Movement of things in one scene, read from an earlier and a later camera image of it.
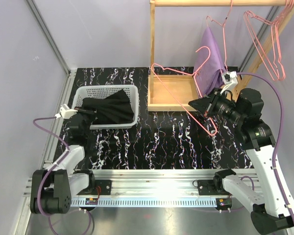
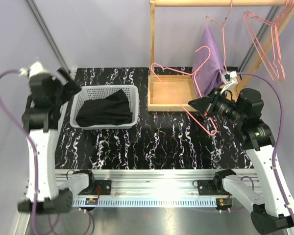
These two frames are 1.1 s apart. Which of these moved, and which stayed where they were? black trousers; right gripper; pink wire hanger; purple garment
Moved: pink wire hanger
Stayed: right gripper; black trousers; purple garment
